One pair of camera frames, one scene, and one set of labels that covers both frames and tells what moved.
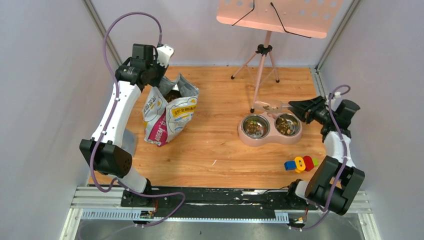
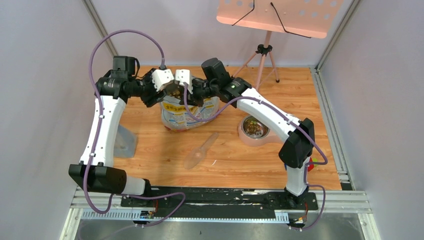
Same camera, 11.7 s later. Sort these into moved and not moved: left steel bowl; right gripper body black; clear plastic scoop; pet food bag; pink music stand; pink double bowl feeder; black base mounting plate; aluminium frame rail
Moved: pet food bag; clear plastic scoop; right gripper body black
Not moved: pink double bowl feeder; aluminium frame rail; black base mounting plate; left steel bowl; pink music stand
